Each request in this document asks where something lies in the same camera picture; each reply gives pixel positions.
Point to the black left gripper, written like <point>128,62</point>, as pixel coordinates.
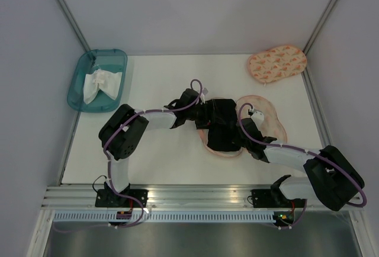
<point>208,117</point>

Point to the white slotted cable duct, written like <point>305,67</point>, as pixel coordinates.
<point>169,216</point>

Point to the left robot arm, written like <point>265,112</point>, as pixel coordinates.
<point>122,133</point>

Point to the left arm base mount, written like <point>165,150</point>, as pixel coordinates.
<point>106,198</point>

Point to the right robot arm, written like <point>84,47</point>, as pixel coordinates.
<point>328,175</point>

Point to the white cloth in bin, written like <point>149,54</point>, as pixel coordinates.
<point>101,80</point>

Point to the aluminium corner post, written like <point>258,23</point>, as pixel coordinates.
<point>73,24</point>
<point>327,12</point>

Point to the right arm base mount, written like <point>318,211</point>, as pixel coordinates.
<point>264,198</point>

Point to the black bra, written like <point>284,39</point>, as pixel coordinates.
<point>222,125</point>

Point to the right aluminium corner post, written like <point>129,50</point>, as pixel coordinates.
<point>327,12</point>

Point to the left aluminium corner post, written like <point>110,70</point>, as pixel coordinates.
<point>73,24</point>

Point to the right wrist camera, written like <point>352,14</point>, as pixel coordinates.
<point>257,117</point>

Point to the floral mesh laundry bag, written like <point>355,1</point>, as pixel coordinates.
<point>270,126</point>

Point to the aluminium front rail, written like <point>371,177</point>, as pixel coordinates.
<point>160,197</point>

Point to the teal plastic bin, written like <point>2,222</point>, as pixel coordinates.
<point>112,60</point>

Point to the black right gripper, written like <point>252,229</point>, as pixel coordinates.
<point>242,145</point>

